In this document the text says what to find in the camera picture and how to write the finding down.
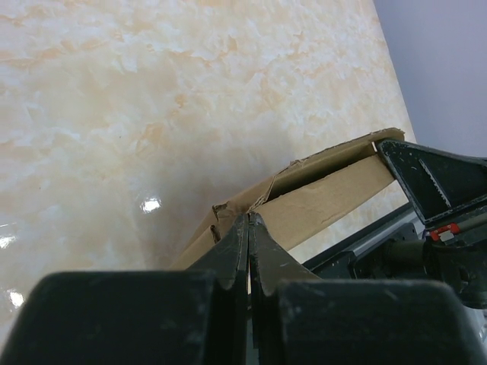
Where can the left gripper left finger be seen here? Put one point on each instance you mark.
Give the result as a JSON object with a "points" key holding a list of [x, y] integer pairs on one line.
{"points": [[194, 316]]}

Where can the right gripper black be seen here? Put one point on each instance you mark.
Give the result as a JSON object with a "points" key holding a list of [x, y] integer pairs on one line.
{"points": [[447, 191]]}

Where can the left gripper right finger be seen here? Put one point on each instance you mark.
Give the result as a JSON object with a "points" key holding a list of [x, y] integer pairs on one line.
{"points": [[299, 318]]}

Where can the brown cardboard box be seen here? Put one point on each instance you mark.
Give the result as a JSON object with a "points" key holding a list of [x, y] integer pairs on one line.
{"points": [[304, 198]]}

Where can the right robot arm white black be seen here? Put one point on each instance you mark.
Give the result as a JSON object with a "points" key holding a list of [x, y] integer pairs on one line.
{"points": [[464, 271]]}

